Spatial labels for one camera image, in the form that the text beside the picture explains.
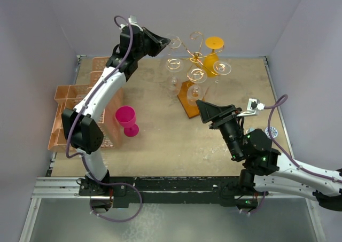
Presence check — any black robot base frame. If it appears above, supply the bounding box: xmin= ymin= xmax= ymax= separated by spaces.
xmin=77 ymin=176 xmax=262 ymax=209

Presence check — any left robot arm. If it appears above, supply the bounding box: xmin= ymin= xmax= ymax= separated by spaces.
xmin=61 ymin=25 xmax=170 ymax=195

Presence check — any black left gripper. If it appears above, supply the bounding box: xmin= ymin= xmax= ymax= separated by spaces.
xmin=134 ymin=27 xmax=170 ymax=60

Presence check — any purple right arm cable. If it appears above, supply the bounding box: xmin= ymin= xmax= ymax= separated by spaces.
xmin=263 ymin=94 xmax=342 ymax=184

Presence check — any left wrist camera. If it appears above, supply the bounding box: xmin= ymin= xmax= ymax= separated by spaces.
xmin=119 ymin=15 xmax=142 ymax=30

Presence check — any clear wine glass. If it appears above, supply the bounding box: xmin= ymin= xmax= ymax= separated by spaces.
xmin=166 ymin=57 xmax=184 ymax=96
xmin=186 ymin=67 xmax=207 ymax=106

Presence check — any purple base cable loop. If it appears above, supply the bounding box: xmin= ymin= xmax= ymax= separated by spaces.
xmin=89 ymin=183 xmax=143 ymax=223

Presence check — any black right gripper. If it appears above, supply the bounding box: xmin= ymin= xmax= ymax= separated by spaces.
xmin=195 ymin=100 xmax=243 ymax=160

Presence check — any yellow plastic goblet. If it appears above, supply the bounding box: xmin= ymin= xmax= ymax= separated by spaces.
xmin=201 ymin=36 xmax=224 ymax=78

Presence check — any clear champagne flute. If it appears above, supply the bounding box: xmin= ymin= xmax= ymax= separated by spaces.
xmin=154 ymin=34 xmax=181 ymax=87
xmin=205 ymin=60 xmax=232 ymax=101

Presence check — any gold wire wine glass rack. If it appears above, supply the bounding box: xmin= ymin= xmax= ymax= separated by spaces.
xmin=179 ymin=31 xmax=211 ymax=69

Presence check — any wooden rack base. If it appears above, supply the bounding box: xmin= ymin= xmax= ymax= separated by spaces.
xmin=177 ymin=81 xmax=204 ymax=119

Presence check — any magenta plastic goblet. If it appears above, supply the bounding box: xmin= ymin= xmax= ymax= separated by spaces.
xmin=115 ymin=106 xmax=139 ymax=137

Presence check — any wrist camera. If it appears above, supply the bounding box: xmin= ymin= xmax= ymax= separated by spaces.
xmin=237 ymin=98 xmax=265 ymax=117
xmin=119 ymin=15 xmax=142 ymax=30

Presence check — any aluminium rail frame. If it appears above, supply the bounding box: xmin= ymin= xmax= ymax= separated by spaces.
xmin=19 ymin=177 xmax=113 ymax=241

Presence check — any peach plastic basket organizer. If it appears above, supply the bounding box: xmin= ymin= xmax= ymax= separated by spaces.
xmin=47 ymin=56 xmax=125 ymax=152

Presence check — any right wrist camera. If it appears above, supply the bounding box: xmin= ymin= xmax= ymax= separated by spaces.
xmin=237 ymin=98 xmax=265 ymax=117

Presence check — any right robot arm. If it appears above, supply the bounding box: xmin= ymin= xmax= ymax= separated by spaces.
xmin=196 ymin=98 xmax=341 ymax=212

